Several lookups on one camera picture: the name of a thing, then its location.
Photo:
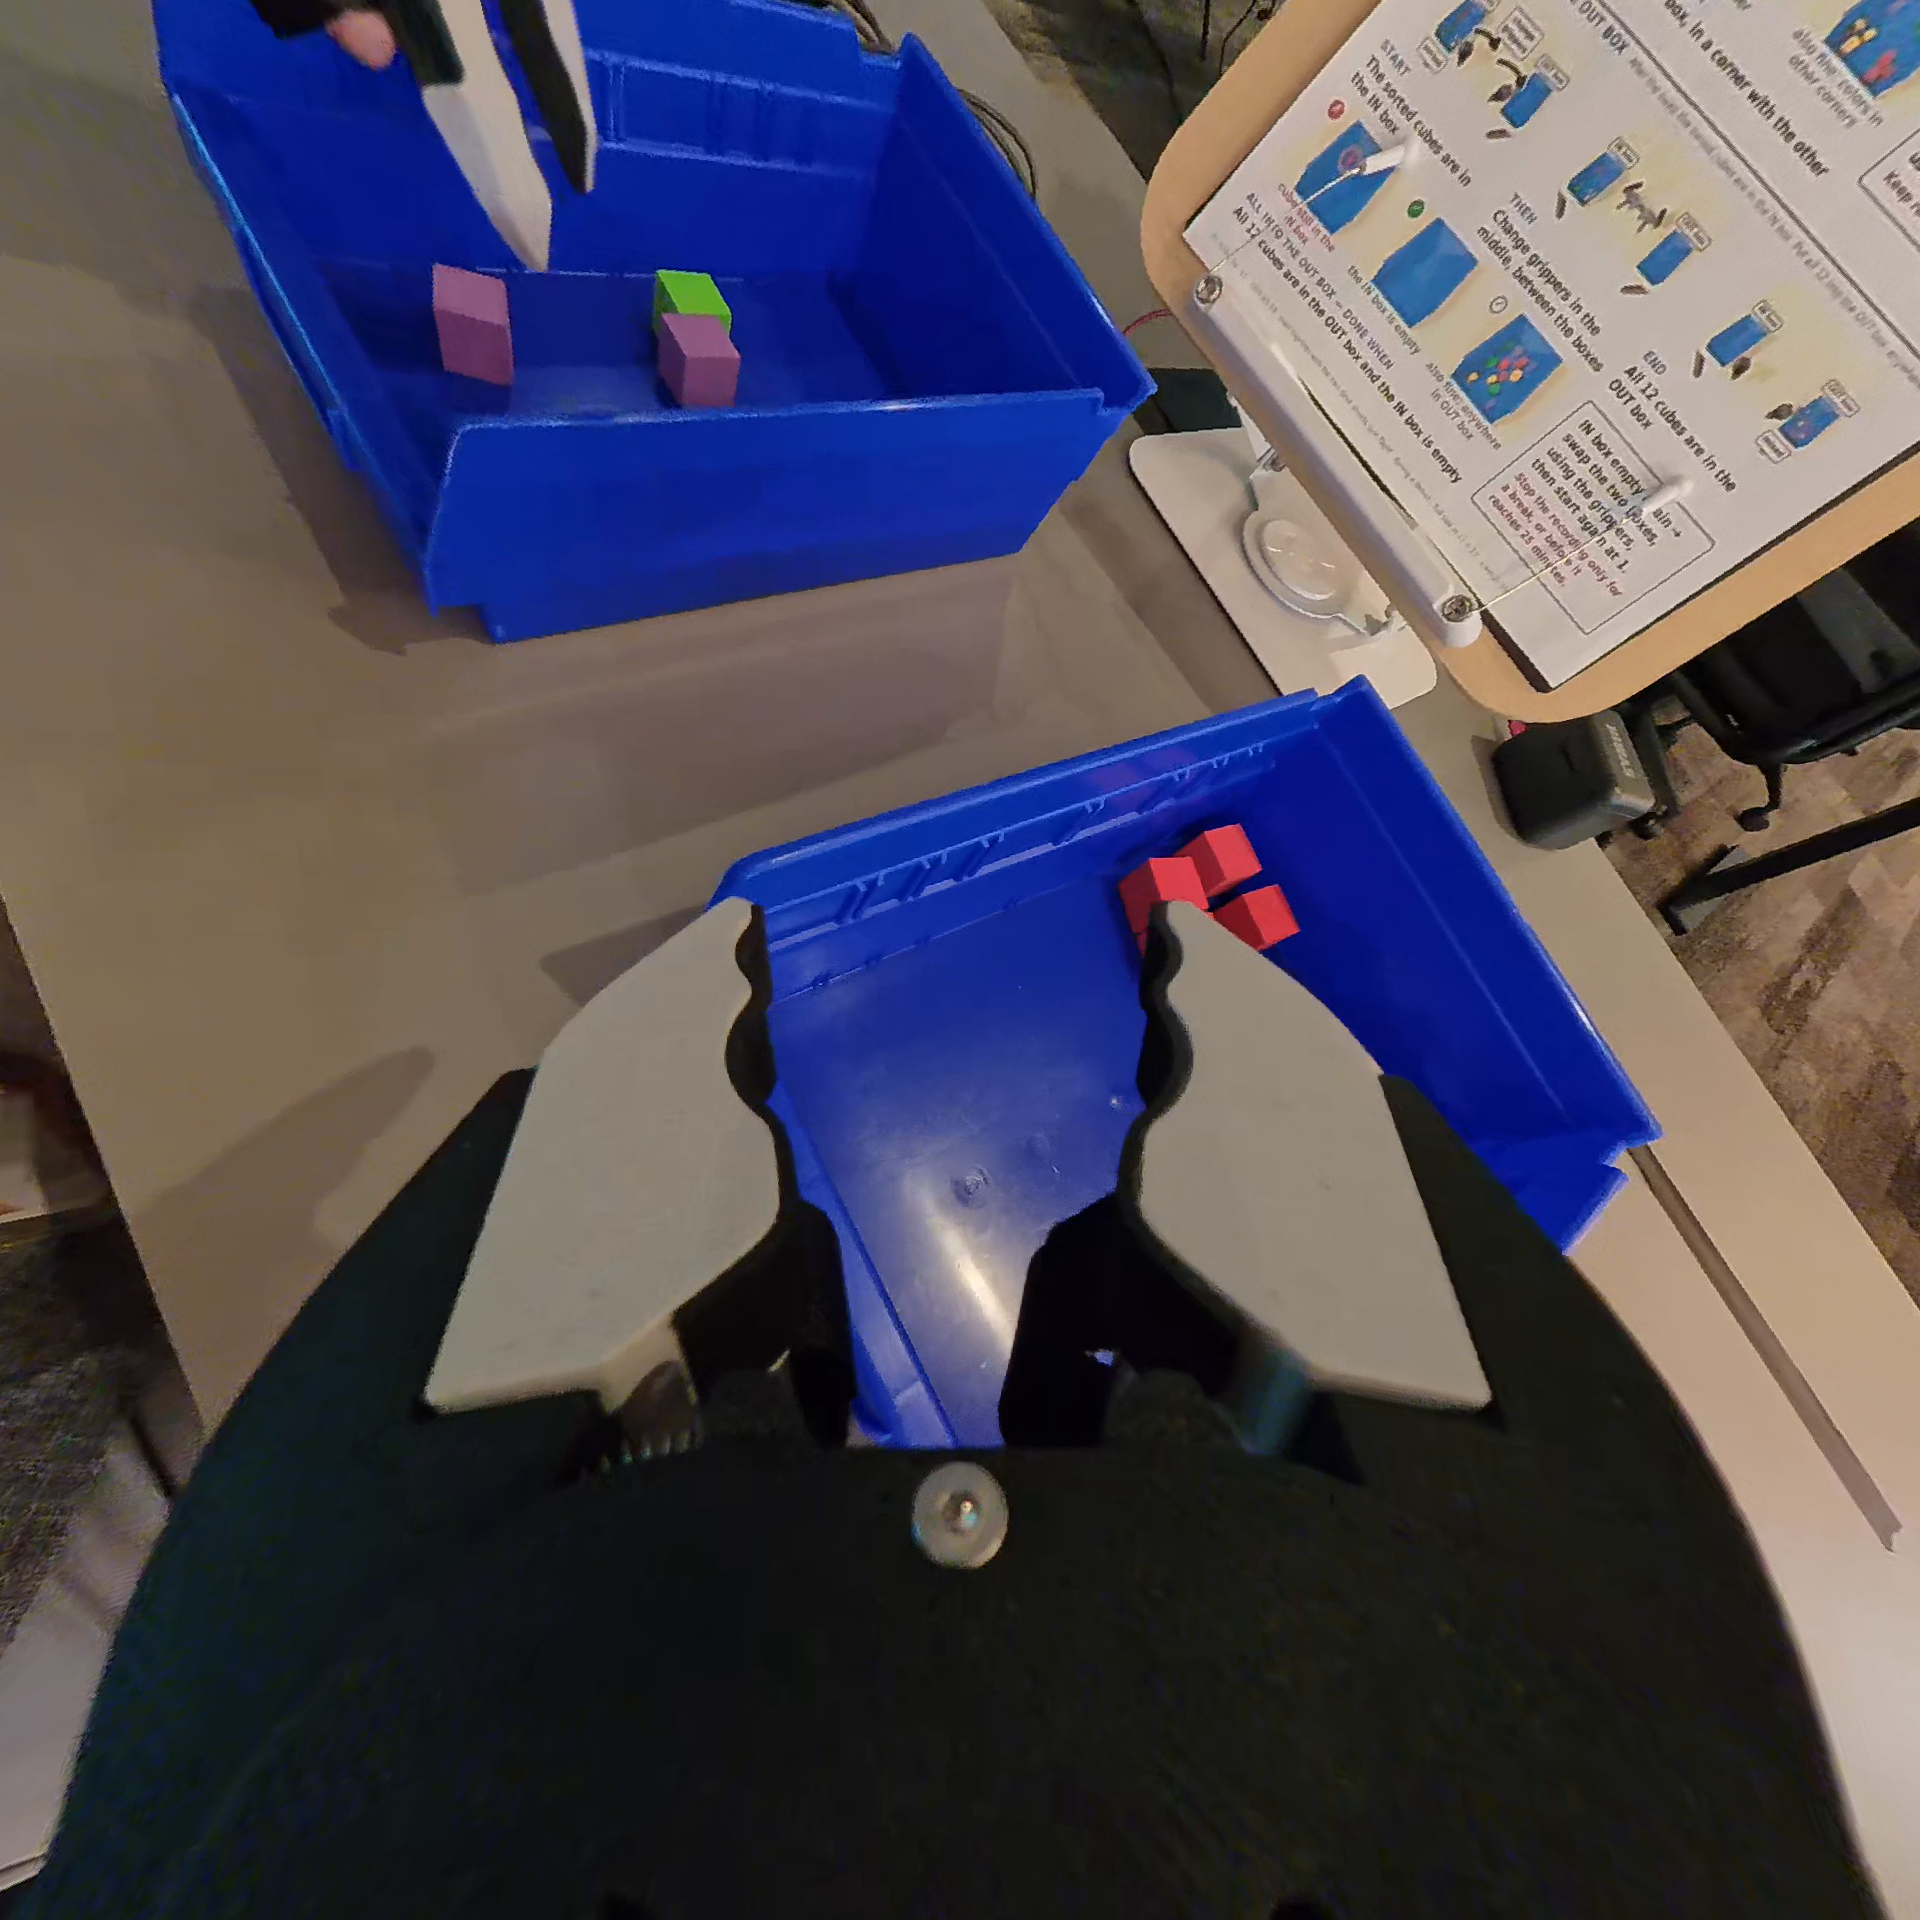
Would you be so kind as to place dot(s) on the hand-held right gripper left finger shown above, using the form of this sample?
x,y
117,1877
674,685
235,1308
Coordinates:
x,y
616,1185

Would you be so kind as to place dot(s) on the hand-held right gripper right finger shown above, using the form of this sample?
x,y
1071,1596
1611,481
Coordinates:
x,y
1307,1201

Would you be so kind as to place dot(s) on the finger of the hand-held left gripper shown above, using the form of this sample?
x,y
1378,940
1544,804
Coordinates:
x,y
559,84
488,135

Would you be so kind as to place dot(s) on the purple cube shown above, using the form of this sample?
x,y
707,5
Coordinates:
x,y
474,324
699,364

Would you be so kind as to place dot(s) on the green cube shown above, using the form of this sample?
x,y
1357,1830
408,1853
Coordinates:
x,y
691,299

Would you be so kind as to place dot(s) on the red cube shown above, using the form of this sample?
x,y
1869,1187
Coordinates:
x,y
1157,887
1223,859
1258,915

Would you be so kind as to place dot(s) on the blue plastic bin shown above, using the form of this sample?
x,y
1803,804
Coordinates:
x,y
750,511
960,1051

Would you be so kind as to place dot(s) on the person's left hand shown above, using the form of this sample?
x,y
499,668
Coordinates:
x,y
365,38

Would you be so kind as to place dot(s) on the black box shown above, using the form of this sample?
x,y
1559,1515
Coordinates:
x,y
1576,781

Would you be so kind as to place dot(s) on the white clip bar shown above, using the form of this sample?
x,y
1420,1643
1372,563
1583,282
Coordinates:
x,y
1426,587

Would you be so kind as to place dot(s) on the black office chair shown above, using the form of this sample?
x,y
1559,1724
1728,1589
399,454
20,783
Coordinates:
x,y
1786,662

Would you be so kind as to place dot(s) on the printed instruction sheet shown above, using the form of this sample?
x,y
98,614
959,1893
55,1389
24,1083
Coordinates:
x,y
1500,375

